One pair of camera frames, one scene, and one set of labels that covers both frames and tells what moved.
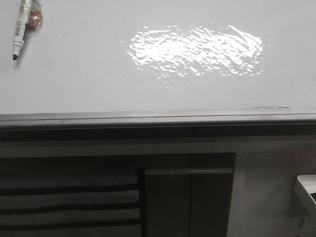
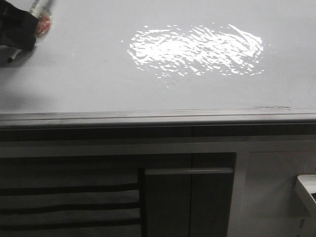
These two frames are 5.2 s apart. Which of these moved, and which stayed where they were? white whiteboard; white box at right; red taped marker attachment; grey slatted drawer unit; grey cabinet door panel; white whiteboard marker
Moved: white whiteboard marker; red taped marker attachment
Stayed: white box at right; grey cabinet door panel; white whiteboard; grey slatted drawer unit
